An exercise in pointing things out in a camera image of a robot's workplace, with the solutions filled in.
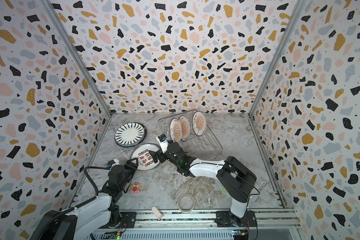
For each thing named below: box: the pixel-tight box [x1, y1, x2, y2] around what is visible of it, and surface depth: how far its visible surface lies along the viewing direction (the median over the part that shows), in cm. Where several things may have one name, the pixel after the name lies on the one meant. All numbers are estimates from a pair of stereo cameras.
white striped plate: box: [114, 122, 147, 148], surface depth 106 cm
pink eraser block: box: [151, 206, 164, 221], surface depth 76 cm
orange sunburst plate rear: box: [192, 110, 207, 137], surface depth 105 cm
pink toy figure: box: [130, 182, 143, 194], surface depth 83 cm
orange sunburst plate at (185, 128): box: [179, 115, 191, 142], surface depth 102 cm
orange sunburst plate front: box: [169, 117, 182, 143], surface depth 102 cm
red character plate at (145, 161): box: [130, 143, 161, 171], surface depth 98 cm
